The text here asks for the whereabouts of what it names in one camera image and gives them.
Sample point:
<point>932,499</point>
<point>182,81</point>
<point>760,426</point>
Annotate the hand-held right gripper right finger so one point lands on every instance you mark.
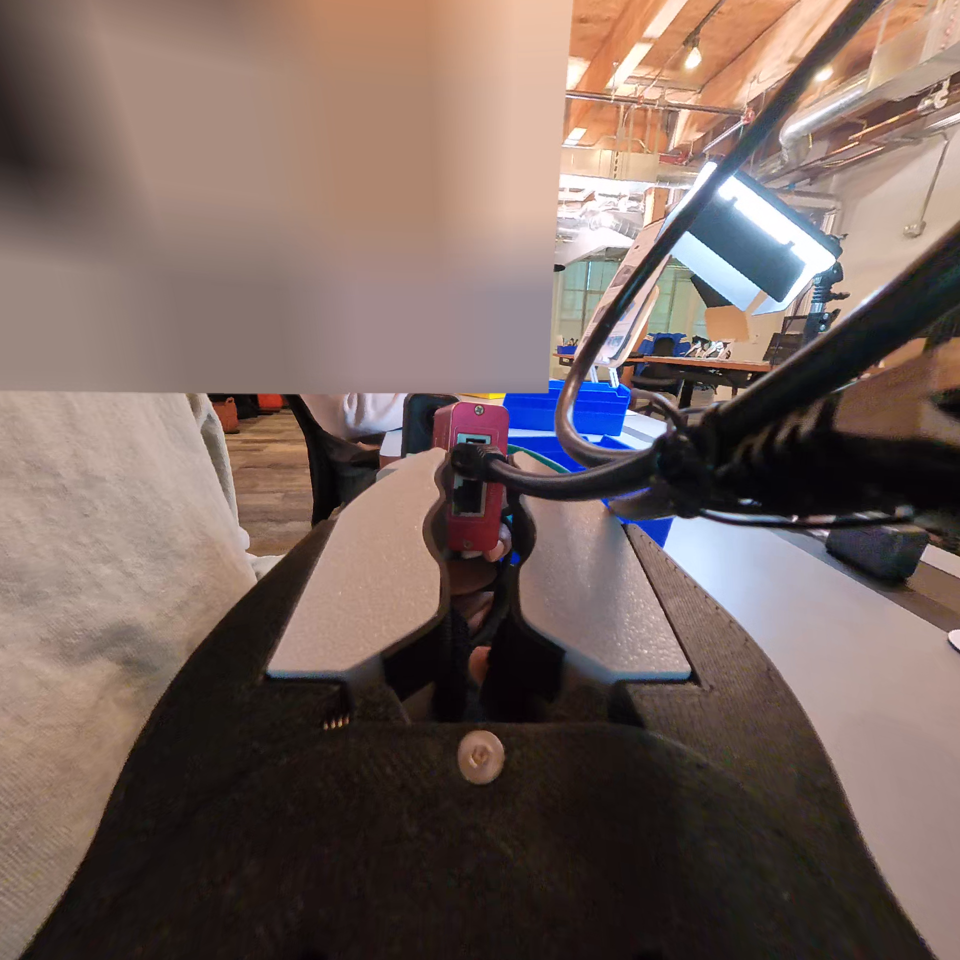
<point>600,600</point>

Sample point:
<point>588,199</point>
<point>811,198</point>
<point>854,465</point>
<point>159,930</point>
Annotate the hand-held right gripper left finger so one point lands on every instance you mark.
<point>360,592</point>

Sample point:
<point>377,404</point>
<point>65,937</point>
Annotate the silver ventilation duct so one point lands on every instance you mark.
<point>825,112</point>

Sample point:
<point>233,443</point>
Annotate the large grey power box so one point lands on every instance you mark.
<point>877,551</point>

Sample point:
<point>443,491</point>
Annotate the person's left hand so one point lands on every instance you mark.
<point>480,577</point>

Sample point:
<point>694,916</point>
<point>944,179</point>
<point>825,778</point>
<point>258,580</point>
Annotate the grey desk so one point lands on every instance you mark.
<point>825,675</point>

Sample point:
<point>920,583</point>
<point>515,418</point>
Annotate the studio light on stand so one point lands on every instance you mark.
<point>750,240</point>

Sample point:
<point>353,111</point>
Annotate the person's pale sweater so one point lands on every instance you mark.
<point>97,600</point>

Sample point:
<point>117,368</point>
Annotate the black office chair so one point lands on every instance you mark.
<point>330,465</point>

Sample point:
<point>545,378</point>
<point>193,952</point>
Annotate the red ethernet splitter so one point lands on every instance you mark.
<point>472,427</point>

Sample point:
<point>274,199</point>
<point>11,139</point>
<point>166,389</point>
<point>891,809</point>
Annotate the wooden office table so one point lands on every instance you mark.
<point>712,365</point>

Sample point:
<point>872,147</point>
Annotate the blue plastic bin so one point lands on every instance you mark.
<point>570,409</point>
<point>645,517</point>

